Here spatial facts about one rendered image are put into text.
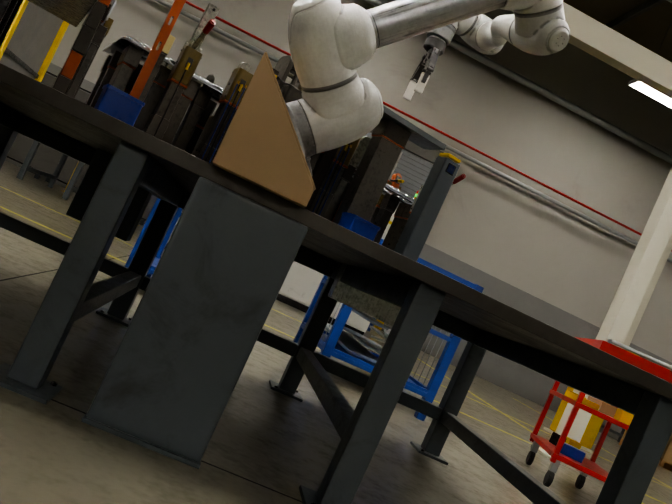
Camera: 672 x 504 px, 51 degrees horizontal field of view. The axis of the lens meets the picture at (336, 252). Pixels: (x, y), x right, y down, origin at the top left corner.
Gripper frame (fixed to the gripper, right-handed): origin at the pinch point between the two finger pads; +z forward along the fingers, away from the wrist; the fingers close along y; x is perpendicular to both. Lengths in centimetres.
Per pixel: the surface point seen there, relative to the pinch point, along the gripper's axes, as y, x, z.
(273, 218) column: -61, 31, 63
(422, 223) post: 4.8, -24.0, 38.7
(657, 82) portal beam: 307, -247, -200
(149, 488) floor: -86, 32, 127
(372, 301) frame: 59, -33, 72
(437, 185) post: 4.6, -23.1, 24.1
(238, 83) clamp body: -5, 55, 26
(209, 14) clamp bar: -3, 72, 9
